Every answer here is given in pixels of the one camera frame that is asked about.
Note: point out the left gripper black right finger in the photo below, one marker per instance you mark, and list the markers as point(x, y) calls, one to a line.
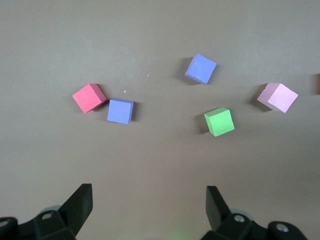
point(215, 207)

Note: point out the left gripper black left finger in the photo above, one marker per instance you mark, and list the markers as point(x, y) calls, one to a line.
point(80, 205)

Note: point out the green foam cube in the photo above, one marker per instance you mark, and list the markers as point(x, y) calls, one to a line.
point(220, 122)

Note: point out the pink foam cube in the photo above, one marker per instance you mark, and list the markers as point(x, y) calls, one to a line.
point(280, 98)

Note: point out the purple foam cube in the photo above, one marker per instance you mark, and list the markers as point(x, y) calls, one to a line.
point(119, 111)
point(200, 68)

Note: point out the orange foam cube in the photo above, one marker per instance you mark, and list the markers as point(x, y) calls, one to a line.
point(316, 83)

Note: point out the red foam cube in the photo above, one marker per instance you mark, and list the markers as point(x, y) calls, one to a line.
point(87, 98)

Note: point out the brown table mat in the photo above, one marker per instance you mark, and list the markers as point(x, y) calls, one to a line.
point(150, 37)

